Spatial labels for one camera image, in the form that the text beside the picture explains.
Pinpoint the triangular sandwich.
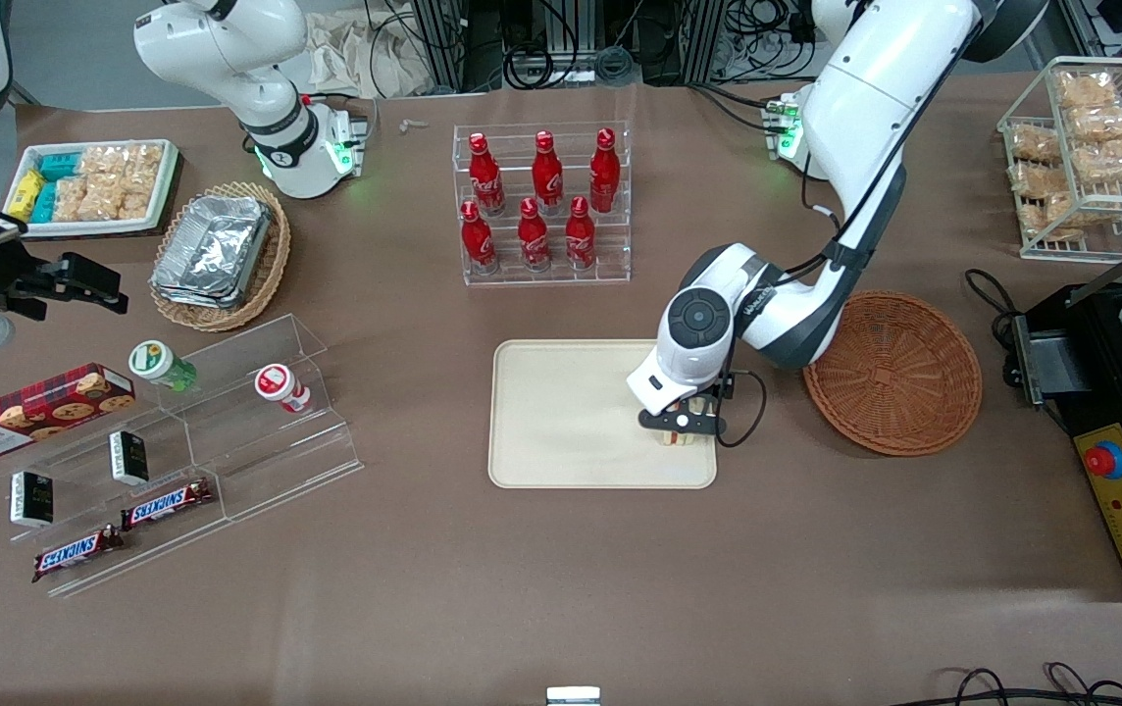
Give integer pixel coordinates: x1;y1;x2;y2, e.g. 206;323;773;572
655;395;700;450

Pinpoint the aluminium foil tray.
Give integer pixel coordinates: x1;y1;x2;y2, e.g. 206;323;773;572
151;193;274;300
151;277;253;311

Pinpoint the beige rectangular tray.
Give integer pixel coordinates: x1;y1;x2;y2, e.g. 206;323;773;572
487;338;720;490

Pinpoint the white rectangular snack tray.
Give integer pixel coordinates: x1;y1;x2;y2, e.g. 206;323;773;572
3;138;180;240

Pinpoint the light oval wicker basket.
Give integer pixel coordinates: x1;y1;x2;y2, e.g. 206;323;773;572
148;180;293;333

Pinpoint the brown round wicker basket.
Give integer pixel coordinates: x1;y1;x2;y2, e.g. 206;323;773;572
801;290;985;458

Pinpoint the clear rice cracker bag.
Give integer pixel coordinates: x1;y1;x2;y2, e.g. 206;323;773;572
77;143;167;185
51;175;101;225
95;175;163;224

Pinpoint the green cap drink bottle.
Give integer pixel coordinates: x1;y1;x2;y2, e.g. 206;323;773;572
127;339;198;394

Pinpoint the yellow snack packet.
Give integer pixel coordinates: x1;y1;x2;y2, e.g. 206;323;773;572
7;168;46;224

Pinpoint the red tartan cookie box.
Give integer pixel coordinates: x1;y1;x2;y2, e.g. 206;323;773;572
0;362;138;465

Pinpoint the clear acrylic bottle rack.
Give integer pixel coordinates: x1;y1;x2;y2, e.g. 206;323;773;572
452;120;634;288

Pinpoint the small black box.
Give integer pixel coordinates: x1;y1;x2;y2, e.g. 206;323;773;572
9;470;56;530
108;429;151;487

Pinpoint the red cola bottle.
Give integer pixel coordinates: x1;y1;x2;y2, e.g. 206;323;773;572
563;195;599;272
587;126;622;215
459;199;501;277
517;196;553;274
467;131;507;218
531;129;566;216

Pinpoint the red cap drink bottle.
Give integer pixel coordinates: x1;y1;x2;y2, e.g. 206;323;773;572
254;363;313;416

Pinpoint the Snickers chocolate bar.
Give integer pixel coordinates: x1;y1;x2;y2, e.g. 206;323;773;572
30;524;127;585
119;477;215;531

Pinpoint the clear acrylic step display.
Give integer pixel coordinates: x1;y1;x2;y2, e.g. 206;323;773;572
0;313;366;600

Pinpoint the beige cloth bag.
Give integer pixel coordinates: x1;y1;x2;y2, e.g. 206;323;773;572
304;8;436;101

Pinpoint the black machine housing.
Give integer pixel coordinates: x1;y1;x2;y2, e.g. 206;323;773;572
1015;233;1122;447

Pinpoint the clear fried snack bag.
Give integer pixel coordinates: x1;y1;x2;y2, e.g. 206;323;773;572
1007;160;1079;199
1020;189;1116;243
1054;69;1118;109
1064;102;1122;142
1074;135;1122;185
1007;124;1064;164

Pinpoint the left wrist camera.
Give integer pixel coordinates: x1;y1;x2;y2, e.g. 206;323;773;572
638;406;728;439

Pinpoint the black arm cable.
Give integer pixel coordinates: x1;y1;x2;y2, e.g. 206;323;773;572
718;147;907;449

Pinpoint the black table cable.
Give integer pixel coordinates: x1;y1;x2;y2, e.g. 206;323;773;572
962;268;1029;391

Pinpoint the aluminium frame rack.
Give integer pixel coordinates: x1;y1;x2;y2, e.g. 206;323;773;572
409;0;822;95

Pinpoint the black floor cable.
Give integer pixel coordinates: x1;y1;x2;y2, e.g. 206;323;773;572
909;661;1122;706

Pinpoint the white wire basket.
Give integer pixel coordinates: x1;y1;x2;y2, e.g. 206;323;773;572
996;55;1122;263

